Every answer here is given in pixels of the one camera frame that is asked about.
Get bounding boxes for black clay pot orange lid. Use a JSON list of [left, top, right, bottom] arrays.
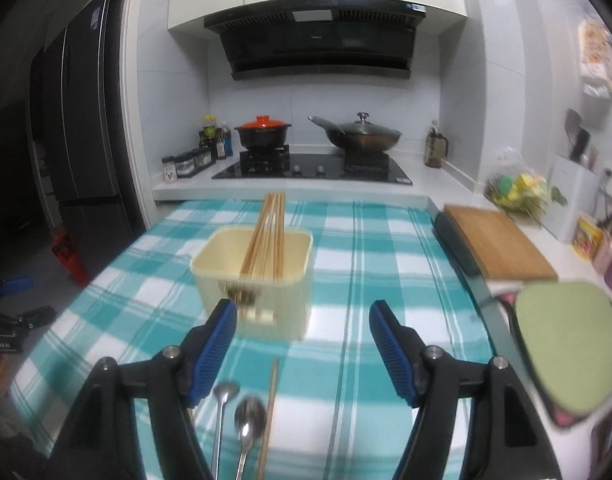
[[234, 115, 293, 151]]

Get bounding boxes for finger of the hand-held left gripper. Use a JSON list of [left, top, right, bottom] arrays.
[[0, 277, 31, 306], [16, 306, 57, 333]]

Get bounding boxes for cream plastic utensil container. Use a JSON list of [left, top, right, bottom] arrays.
[[190, 225, 314, 342]]

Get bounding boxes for large steel spoon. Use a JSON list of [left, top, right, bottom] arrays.
[[233, 396, 267, 480]]

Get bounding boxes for red plastic object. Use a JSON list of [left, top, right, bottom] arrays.
[[53, 230, 89, 286]]

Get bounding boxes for green cutting board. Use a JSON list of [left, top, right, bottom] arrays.
[[513, 281, 612, 418]]

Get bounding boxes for small steel spoon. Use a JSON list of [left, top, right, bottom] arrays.
[[210, 381, 241, 480]]

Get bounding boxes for yellow printed mug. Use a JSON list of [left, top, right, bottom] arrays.
[[572, 213, 604, 261]]

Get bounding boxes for black range hood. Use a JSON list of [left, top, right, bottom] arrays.
[[203, 0, 427, 82]]

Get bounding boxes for wooden cutting board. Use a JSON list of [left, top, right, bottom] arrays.
[[443, 203, 559, 282]]

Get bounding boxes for plastic bag of sponges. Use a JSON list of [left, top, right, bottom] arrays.
[[483, 147, 567, 223]]

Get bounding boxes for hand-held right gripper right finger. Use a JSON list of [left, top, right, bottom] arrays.
[[370, 300, 562, 480]]

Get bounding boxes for black wok with glass lid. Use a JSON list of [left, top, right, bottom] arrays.
[[308, 111, 403, 153]]

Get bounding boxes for teal checked tablecloth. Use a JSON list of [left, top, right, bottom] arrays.
[[10, 199, 502, 480]]

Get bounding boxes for wooden chopsticks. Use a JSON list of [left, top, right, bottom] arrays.
[[264, 192, 281, 279]]

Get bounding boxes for black handled utensil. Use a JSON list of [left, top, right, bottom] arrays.
[[571, 129, 591, 163]]

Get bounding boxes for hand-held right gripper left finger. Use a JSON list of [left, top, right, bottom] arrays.
[[48, 298, 237, 480]]

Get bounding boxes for printed hanging bag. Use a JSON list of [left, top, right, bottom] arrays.
[[578, 17, 612, 81]]

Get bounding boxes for dark grey refrigerator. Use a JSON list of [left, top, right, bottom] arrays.
[[28, 0, 149, 273]]

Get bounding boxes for yellow cap sauce bottle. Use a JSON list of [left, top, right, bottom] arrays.
[[202, 115, 219, 151]]

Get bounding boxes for grey spatula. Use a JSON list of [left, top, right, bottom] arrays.
[[566, 108, 583, 156]]

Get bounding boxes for pink cup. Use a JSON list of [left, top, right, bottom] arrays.
[[593, 232, 612, 276]]

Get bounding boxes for black gas stove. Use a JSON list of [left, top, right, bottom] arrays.
[[211, 145, 414, 186]]

